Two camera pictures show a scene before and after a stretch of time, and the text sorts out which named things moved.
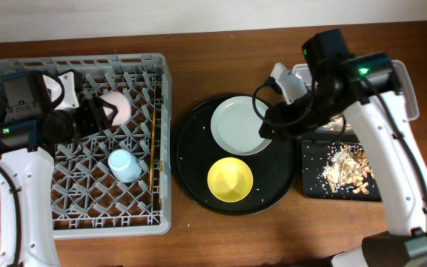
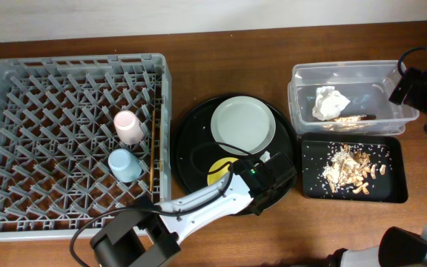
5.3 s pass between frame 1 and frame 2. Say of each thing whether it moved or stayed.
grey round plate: stayed
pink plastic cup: moved
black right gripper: moved
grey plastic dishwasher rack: stayed
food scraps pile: stayed
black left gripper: moved
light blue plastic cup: stayed
